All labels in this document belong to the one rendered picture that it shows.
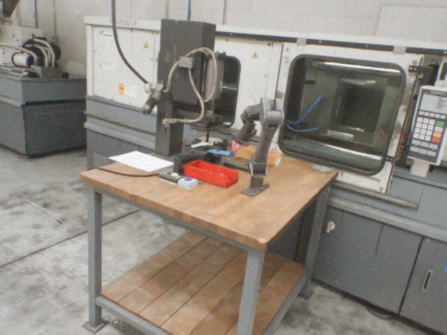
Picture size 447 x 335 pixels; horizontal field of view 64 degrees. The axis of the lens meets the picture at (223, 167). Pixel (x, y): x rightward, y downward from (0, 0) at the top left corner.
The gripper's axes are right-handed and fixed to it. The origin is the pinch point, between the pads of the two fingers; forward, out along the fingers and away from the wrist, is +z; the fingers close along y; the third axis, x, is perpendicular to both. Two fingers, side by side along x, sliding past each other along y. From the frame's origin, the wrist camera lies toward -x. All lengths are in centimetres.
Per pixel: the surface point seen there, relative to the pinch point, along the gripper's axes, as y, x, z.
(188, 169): 6.9, 24.1, 12.3
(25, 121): 264, -83, 179
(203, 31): 46, 5, -44
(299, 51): 16, -56, -54
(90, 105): 172, -72, 92
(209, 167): 2.5, 12.6, 10.3
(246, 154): 0.2, -24.4, 7.6
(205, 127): 17.2, 9.0, -4.8
